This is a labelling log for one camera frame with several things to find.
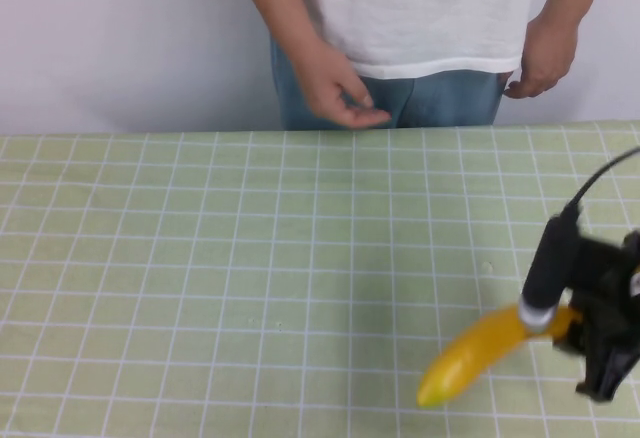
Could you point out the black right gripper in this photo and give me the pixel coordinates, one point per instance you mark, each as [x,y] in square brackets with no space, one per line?
[600,283]

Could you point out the yellow banana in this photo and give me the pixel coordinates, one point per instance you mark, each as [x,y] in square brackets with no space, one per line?
[480,353]

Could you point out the person's right forearm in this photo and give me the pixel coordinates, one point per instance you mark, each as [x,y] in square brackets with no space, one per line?
[275,3]

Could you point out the person's left hand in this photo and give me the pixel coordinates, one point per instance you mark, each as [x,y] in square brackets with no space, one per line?
[547,63]

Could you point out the person's right hand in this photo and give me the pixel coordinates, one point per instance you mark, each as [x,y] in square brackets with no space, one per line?
[330,88]

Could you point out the blue jeans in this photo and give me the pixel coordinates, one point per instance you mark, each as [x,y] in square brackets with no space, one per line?
[445,103]

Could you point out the green checked tablecloth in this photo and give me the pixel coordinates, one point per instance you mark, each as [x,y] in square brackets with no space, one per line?
[250,258]

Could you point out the white t-shirt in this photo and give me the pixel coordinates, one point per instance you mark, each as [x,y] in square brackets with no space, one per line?
[415,8]

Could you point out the black cylindrical wrist camera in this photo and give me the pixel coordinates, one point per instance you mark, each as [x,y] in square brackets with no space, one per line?
[550,268]

